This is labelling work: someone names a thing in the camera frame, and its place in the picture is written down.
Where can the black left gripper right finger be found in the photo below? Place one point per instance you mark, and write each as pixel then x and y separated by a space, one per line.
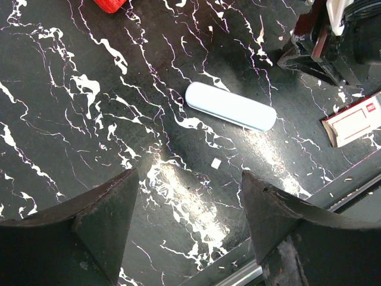
pixel 298 243

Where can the white red staple box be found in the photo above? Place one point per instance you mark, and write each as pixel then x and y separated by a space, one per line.
pixel 353 122

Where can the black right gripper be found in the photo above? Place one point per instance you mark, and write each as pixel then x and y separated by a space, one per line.
pixel 337 60

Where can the light blue stapler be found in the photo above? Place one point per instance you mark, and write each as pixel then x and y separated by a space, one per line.
pixel 230 107

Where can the red plastic basket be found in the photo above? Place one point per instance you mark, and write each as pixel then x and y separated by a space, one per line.
pixel 110 6

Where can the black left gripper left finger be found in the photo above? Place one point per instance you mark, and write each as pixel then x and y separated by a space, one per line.
pixel 78 242

